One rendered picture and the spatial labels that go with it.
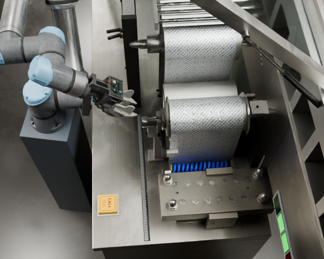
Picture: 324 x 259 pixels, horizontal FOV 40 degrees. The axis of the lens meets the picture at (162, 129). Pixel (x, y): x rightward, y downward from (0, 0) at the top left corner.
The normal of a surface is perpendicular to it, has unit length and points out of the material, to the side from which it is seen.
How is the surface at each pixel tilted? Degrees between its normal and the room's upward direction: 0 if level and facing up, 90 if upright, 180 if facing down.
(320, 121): 90
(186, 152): 90
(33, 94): 7
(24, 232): 0
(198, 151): 90
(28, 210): 0
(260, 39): 90
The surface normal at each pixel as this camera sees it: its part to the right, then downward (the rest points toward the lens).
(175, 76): 0.07, 0.88
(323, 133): -1.00, 0.06
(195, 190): 0.01, -0.49
